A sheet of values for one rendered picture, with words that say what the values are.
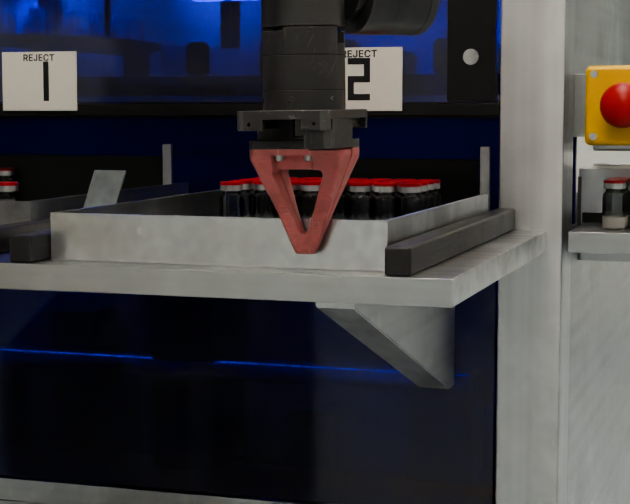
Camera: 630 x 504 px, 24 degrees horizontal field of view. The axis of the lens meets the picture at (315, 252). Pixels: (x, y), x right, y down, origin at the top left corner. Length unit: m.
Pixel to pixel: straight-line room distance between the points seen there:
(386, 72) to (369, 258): 0.41
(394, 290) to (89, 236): 0.24
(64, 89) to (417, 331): 0.48
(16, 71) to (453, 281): 0.69
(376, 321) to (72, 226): 0.24
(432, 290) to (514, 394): 0.43
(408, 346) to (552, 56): 0.32
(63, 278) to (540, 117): 0.50
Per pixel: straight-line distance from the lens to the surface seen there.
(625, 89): 1.31
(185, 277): 1.03
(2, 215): 1.25
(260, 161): 1.00
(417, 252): 0.99
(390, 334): 1.15
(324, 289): 0.99
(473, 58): 1.37
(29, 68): 1.53
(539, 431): 1.39
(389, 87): 1.39
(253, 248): 1.04
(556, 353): 1.37
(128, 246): 1.07
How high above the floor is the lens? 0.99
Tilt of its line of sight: 6 degrees down
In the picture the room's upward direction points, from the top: straight up
